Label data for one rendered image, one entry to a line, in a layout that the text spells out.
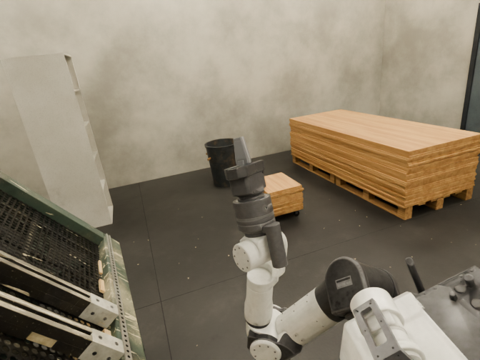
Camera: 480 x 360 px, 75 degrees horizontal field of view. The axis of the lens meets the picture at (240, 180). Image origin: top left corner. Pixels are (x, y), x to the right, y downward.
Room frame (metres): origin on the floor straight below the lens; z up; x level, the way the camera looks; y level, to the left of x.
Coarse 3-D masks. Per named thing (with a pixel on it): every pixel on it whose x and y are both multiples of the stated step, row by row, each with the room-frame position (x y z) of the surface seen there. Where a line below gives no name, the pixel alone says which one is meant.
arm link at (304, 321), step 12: (300, 300) 0.61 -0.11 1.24; (312, 300) 0.58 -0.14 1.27; (288, 312) 0.61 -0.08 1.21; (300, 312) 0.58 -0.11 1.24; (312, 312) 0.56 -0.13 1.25; (276, 324) 0.60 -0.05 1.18; (288, 324) 0.58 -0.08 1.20; (300, 324) 0.56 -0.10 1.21; (312, 324) 0.55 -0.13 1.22; (324, 324) 0.54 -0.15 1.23; (288, 336) 0.57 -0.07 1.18; (300, 336) 0.56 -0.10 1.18; (312, 336) 0.55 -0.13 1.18; (252, 348) 0.57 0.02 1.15; (264, 348) 0.56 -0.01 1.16; (276, 348) 0.55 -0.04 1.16; (288, 348) 0.55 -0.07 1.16; (300, 348) 0.56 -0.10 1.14
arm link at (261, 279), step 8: (264, 264) 0.65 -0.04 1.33; (248, 272) 0.64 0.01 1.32; (256, 272) 0.64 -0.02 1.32; (264, 272) 0.64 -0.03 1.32; (272, 272) 0.62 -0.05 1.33; (280, 272) 0.62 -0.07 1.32; (248, 280) 0.61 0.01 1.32; (256, 280) 0.61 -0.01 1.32; (264, 280) 0.61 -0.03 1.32; (272, 280) 0.60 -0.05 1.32; (256, 288) 0.59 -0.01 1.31; (264, 288) 0.59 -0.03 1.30
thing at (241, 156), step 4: (236, 140) 0.68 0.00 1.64; (240, 140) 0.68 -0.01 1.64; (236, 144) 0.68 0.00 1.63; (240, 144) 0.67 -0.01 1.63; (244, 144) 0.68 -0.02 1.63; (236, 148) 0.68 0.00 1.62; (240, 148) 0.67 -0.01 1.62; (244, 148) 0.67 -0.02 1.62; (236, 152) 0.68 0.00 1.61; (240, 152) 0.67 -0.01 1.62; (244, 152) 0.67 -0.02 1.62; (236, 156) 0.68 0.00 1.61; (240, 156) 0.67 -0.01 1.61; (244, 156) 0.67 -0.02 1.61; (248, 156) 0.67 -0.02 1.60; (236, 160) 0.67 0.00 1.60; (240, 160) 0.67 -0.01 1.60; (244, 160) 0.66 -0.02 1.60; (248, 160) 0.66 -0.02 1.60; (236, 164) 0.67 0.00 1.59; (240, 164) 0.66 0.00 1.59; (244, 164) 0.66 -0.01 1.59
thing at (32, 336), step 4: (32, 332) 0.72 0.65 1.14; (28, 336) 0.71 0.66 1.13; (32, 336) 0.71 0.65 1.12; (36, 336) 0.72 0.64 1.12; (40, 336) 0.72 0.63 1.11; (44, 336) 0.72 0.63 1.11; (32, 340) 0.71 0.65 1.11; (36, 340) 0.72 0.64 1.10; (40, 340) 0.72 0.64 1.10; (44, 340) 0.72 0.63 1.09; (48, 340) 0.73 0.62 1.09; (52, 340) 0.73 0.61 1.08; (44, 344) 0.72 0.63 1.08; (48, 344) 0.72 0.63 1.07; (52, 344) 0.73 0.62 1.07
